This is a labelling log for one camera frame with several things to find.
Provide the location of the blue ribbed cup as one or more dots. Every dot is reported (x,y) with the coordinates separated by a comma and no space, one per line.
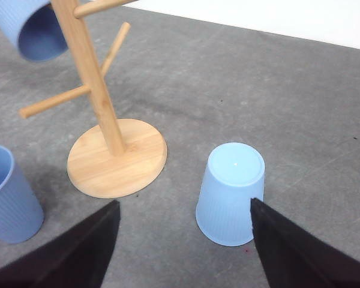
(21,212)
(34,26)
(235,176)

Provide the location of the wooden cup tree stand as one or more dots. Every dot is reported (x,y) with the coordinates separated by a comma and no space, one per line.
(116,157)

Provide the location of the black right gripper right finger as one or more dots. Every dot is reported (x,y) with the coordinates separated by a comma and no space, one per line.
(292,257)

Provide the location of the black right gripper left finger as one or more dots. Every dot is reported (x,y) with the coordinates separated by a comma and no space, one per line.
(75,257)

